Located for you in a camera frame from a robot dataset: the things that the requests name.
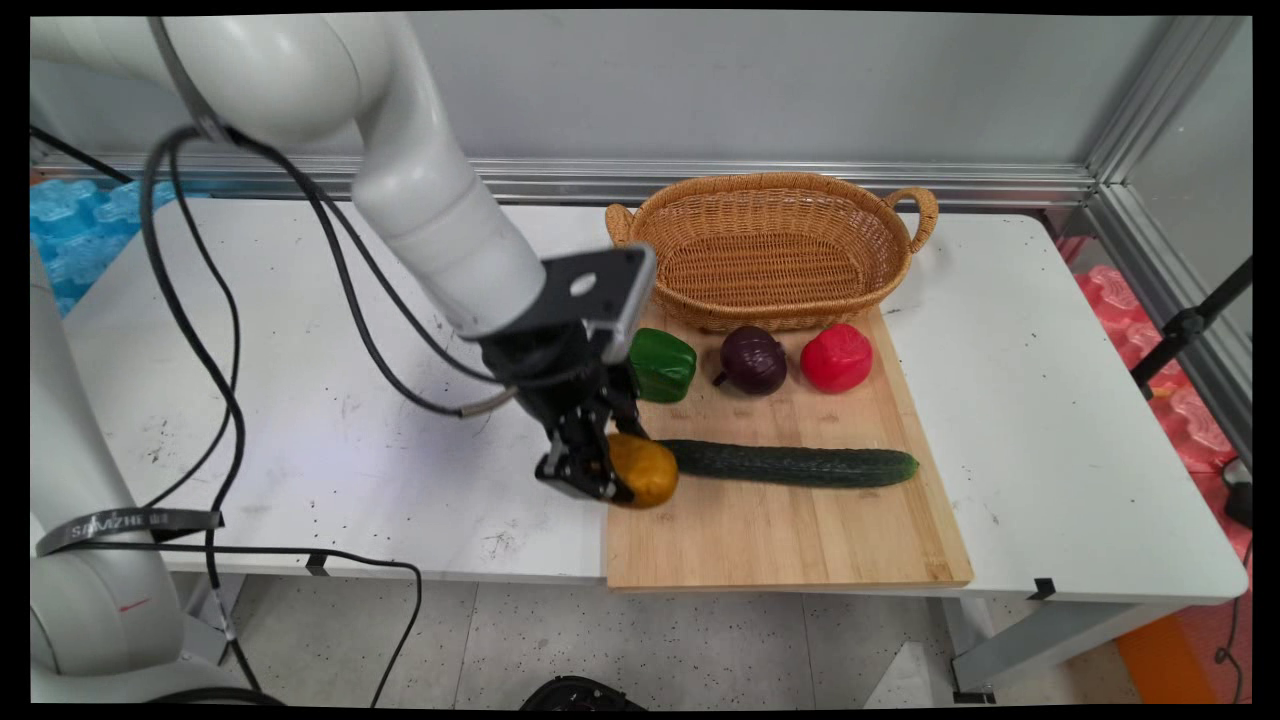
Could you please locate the black strap with white lettering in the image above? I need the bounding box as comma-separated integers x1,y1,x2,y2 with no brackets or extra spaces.
37,508,223,557

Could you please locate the black round floor object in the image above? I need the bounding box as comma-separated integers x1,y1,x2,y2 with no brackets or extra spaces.
520,676,647,712

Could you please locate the wooden cutting board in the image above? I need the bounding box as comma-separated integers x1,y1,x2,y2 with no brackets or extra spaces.
604,300,974,591

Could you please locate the black cable along floor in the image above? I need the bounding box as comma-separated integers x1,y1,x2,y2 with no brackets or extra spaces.
40,542,424,707

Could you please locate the red bell pepper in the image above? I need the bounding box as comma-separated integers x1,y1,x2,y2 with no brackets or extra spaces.
800,322,874,394

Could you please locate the small black device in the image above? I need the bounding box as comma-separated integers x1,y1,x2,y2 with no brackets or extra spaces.
1222,460,1254,531

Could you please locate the aluminium enclosure frame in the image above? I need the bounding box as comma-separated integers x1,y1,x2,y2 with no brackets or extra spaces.
30,15,1253,466

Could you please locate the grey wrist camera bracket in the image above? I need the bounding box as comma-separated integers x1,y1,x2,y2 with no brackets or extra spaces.
480,243,658,363

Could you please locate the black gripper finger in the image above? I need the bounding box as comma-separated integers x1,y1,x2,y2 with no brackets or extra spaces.
534,414,638,505
604,388,654,441

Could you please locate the woven wicker basket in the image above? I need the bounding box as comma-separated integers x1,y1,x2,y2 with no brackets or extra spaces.
605,172,939,333

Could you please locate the grey metal table leg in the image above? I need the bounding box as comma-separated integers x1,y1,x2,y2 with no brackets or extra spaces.
940,598,1191,704

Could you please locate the long black looping cable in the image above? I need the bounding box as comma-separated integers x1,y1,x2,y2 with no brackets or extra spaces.
140,125,263,693

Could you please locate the orange floor object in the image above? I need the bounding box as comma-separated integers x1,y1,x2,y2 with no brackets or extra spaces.
1115,610,1233,705

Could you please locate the dark green cucumber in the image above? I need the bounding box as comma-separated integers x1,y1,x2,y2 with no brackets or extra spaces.
655,439,920,489

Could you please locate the yellow potato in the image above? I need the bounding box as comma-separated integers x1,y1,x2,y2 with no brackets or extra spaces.
607,432,680,509

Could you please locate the blue foam mat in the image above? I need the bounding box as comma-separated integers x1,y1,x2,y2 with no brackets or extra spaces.
30,178,191,317

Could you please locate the dark purple onion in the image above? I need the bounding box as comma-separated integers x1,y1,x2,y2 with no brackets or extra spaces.
712,326,788,396

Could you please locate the green bell pepper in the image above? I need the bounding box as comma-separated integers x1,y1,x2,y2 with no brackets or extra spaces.
628,328,698,404

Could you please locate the black tripod stand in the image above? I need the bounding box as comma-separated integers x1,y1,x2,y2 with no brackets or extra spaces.
1130,258,1253,401

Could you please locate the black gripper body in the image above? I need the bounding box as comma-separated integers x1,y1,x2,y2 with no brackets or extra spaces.
478,325,641,433

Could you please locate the red foam mat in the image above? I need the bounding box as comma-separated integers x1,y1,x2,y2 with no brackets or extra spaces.
1060,235,1253,701

